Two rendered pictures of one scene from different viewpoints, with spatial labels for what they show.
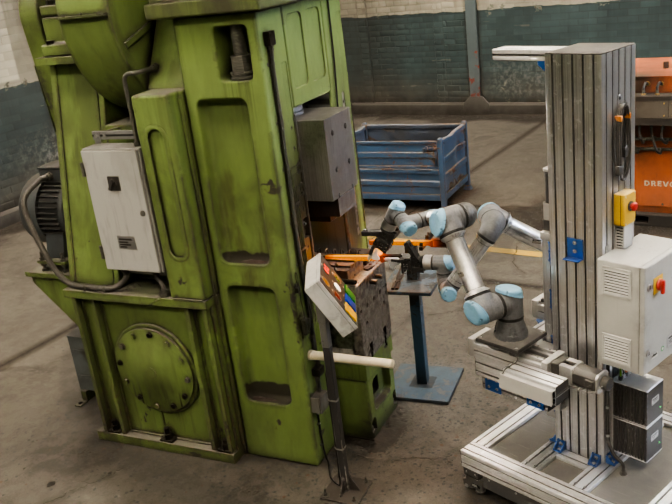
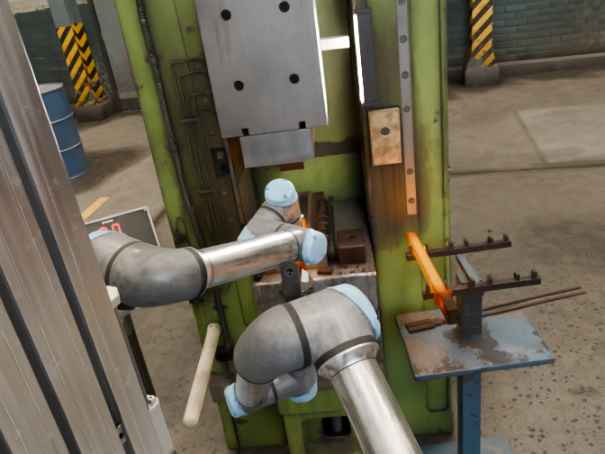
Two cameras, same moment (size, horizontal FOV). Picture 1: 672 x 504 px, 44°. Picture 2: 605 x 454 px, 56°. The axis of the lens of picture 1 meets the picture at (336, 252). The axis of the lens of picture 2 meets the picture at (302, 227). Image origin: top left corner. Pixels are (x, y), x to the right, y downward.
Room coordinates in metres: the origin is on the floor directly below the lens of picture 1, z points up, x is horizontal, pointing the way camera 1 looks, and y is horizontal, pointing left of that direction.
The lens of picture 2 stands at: (3.41, -1.52, 1.83)
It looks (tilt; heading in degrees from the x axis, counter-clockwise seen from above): 27 degrees down; 68
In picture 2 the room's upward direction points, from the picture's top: 8 degrees counter-clockwise
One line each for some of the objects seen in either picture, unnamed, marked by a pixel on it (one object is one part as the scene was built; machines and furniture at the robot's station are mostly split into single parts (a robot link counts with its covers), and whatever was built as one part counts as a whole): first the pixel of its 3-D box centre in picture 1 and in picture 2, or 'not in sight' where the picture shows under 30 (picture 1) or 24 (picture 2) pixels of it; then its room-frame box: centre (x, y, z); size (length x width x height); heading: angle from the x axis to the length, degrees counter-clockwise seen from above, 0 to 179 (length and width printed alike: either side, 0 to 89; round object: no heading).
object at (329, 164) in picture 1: (307, 151); (283, 43); (4.08, 0.08, 1.56); 0.42 x 0.39 x 0.40; 63
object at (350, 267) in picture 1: (318, 265); (296, 228); (4.04, 0.10, 0.96); 0.42 x 0.20 x 0.09; 63
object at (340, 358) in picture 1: (351, 359); (203, 371); (3.60, -0.01, 0.62); 0.44 x 0.05 x 0.05; 63
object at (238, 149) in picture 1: (261, 250); (210, 169); (3.85, 0.36, 1.15); 0.44 x 0.26 x 2.30; 63
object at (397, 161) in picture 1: (402, 164); not in sight; (8.16, -0.78, 0.36); 1.20 x 0.80 x 0.72; 60
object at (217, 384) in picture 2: (319, 401); (223, 386); (3.68, 0.18, 0.36); 0.09 x 0.07 x 0.12; 153
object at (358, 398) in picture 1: (337, 381); (335, 385); (4.10, 0.08, 0.23); 0.55 x 0.37 x 0.47; 63
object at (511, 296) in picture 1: (508, 300); not in sight; (3.26, -0.72, 0.98); 0.13 x 0.12 x 0.14; 114
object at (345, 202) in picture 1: (310, 200); (281, 126); (4.04, 0.10, 1.32); 0.42 x 0.20 x 0.10; 63
